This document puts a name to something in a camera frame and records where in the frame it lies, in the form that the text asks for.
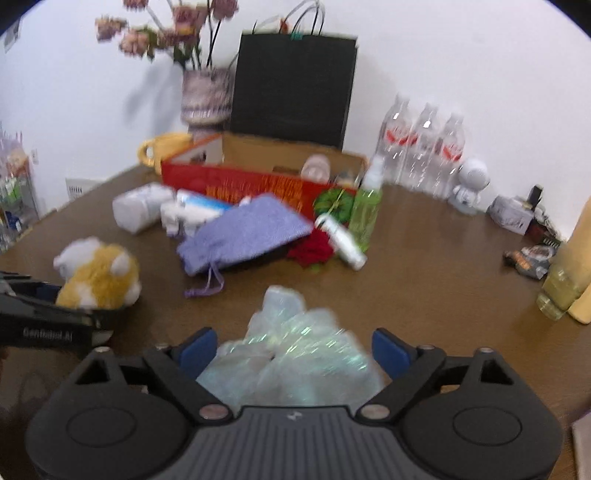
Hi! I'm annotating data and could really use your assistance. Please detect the white robot figurine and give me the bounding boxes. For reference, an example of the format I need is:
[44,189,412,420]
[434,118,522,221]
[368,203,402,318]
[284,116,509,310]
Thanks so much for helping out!
[450,158,491,216]

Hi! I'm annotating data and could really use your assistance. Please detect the blue white toothpaste tube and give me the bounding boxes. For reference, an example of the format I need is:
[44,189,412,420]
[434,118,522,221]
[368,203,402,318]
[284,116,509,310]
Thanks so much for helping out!
[177,188,234,217]

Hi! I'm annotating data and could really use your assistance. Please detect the beige cylinder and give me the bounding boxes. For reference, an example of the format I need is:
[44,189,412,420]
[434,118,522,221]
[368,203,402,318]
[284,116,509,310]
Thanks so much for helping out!
[567,198,591,324]

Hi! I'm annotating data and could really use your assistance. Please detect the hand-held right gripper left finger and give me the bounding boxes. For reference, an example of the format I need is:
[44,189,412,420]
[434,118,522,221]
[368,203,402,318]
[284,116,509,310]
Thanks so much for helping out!
[74,327,232,424]

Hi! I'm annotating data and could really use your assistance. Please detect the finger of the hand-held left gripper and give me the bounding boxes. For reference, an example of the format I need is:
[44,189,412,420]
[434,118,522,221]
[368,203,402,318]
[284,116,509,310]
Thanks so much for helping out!
[0,293,115,343]
[0,271,64,304]

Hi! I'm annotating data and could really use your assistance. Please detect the white tissue roll pack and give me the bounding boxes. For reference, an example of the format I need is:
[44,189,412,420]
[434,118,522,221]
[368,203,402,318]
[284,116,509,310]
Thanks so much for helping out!
[112,182,177,234]

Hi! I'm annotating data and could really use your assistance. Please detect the purple drawstring pouch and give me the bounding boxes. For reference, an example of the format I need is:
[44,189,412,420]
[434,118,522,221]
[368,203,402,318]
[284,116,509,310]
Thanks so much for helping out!
[177,194,315,297]

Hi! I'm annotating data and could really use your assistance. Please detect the red artificial rose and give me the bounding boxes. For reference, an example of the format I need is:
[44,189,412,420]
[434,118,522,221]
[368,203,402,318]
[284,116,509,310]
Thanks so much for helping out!
[287,230,339,274]

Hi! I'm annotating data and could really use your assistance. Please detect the purple ceramic vase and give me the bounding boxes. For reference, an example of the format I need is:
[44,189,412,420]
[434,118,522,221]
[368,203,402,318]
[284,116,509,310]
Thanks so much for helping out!
[181,68,232,126]

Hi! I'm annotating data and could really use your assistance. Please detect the white wall outlet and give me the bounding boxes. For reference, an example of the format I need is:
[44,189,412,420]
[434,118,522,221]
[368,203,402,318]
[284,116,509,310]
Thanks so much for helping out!
[65,177,101,200]

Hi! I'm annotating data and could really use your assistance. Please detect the green clear spray bottle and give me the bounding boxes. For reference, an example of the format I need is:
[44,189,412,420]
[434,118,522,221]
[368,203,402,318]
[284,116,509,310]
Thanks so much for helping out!
[348,156,385,253]

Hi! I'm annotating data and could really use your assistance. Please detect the iridescent cellophane wrap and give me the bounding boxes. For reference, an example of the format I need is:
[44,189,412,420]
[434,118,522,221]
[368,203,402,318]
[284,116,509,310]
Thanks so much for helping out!
[196,285,384,409]

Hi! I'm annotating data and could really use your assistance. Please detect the small grey white box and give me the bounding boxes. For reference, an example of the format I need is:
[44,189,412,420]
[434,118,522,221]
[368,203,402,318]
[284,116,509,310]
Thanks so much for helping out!
[486,194,537,236]

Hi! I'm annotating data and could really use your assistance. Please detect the wire shelf rack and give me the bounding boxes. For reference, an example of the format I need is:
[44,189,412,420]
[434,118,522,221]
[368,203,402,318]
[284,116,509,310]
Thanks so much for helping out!
[0,121,41,252]

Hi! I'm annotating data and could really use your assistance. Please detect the black paper bag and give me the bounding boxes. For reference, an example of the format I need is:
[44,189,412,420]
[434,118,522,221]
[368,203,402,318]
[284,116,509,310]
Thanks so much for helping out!
[229,0,359,151]

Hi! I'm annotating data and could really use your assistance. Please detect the yellow white plush hamster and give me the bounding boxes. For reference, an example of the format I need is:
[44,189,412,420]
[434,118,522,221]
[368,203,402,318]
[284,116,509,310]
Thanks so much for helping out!
[53,237,142,311]

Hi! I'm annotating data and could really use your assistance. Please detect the yellow mug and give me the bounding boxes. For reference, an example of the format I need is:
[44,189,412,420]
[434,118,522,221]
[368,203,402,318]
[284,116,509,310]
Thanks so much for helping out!
[139,132,195,171]

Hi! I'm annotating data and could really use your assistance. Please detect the dried pink flowers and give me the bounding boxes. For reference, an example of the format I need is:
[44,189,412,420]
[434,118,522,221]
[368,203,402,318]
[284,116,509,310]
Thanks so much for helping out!
[95,0,241,71]

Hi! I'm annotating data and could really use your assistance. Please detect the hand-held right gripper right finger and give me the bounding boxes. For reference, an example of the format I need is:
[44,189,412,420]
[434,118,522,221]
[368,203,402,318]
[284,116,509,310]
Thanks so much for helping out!
[355,327,516,424]

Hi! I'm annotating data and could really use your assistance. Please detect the small white plastic item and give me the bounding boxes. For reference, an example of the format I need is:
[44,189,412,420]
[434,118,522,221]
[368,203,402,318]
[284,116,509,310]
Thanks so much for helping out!
[160,202,220,239]

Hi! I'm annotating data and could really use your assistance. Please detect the yellow green liquid bottle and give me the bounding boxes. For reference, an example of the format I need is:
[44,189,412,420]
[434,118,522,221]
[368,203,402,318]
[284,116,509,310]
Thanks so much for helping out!
[536,240,589,321]

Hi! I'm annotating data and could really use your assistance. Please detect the white spray bottle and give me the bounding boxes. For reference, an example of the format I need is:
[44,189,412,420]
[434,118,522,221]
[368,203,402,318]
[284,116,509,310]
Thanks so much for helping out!
[315,215,369,271]

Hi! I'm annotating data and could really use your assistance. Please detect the red cardboard box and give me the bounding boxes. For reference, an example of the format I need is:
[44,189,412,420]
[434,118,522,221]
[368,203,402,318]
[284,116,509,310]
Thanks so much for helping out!
[161,131,370,223]

